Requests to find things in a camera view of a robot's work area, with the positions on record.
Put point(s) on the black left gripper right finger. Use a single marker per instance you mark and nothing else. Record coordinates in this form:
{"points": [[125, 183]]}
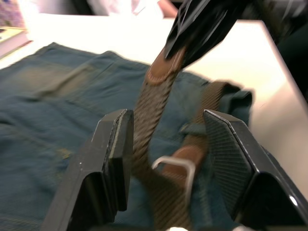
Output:
{"points": [[240, 173]]}

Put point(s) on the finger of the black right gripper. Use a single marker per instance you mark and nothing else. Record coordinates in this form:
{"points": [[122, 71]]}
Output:
{"points": [[190, 21], [211, 38]]}

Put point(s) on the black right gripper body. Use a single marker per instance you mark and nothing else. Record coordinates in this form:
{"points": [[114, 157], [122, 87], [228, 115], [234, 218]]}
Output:
{"points": [[269, 10]]}

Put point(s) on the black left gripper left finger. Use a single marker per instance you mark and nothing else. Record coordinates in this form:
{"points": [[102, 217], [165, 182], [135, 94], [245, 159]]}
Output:
{"points": [[96, 168]]}

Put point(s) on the blue denim shorts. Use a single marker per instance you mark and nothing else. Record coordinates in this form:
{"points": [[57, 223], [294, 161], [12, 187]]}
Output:
{"points": [[60, 108]]}

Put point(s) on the brown braided belt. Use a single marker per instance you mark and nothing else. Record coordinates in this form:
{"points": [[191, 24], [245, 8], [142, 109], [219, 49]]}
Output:
{"points": [[146, 113]]}

